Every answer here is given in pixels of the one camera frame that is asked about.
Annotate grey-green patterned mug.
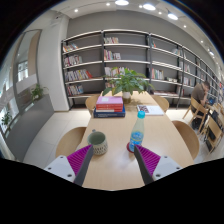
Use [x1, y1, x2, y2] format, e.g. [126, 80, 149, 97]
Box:
[87, 129, 109, 156]

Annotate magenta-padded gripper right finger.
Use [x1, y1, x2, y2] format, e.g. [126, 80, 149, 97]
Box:
[133, 145, 183, 185]

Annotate small potted plant on ledge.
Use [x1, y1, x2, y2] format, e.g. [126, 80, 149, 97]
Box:
[0, 111, 13, 130]
[30, 83, 48, 102]

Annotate dark blue book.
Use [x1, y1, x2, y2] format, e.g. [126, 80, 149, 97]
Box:
[93, 106, 127, 119]

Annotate round ceiling lights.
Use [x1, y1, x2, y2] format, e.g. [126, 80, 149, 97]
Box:
[73, 0, 216, 56]

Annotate clear bottle with blue cap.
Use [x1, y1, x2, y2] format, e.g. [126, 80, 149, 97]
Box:
[128, 110, 146, 153]

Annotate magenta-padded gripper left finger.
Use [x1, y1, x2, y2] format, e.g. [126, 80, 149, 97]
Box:
[44, 144, 95, 187]

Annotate pink-covered book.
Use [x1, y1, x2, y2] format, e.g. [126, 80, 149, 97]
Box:
[95, 95, 124, 106]

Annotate green potted plant white pot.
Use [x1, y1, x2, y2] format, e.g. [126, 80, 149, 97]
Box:
[101, 67, 154, 104]

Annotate flat round red coaster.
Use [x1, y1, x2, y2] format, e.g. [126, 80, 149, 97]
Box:
[125, 142, 138, 154]

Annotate open magazine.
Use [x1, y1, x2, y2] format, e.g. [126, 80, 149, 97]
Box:
[136, 104, 165, 117]

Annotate red book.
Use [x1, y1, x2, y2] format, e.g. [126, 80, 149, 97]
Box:
[95, 103, 124, 113]

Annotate person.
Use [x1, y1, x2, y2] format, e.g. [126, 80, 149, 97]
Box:
[190, 80, 212, 115]

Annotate black backpack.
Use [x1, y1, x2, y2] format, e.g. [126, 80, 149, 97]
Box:
[206, 111, 221, 142]

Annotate grey shelf unit with books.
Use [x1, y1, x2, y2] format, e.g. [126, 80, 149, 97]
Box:
[60, 29, 223, 109]

